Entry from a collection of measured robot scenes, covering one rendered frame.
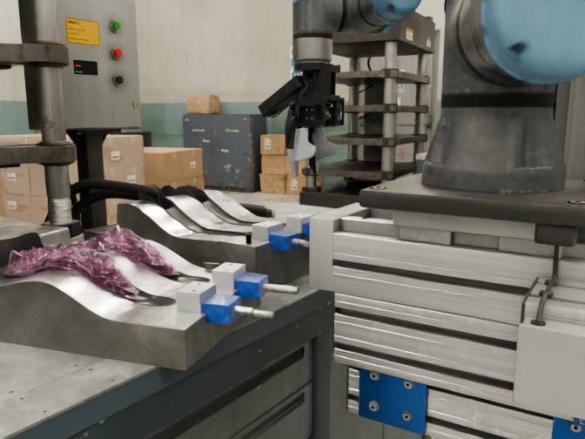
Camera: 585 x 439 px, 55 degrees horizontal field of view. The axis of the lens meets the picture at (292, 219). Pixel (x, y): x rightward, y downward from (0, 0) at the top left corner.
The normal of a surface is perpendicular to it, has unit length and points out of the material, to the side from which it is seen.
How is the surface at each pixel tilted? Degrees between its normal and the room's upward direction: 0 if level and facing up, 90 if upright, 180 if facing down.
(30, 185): 91
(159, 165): 90
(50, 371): 0
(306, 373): 90
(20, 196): 88
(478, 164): 72
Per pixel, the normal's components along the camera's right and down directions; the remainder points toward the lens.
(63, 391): 0.00, -0.98
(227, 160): -0.44, 0.16
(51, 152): 0.30, 0.18
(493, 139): -0.29, -0.13
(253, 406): 0.82, 0.11
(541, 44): -0.12, 0.37
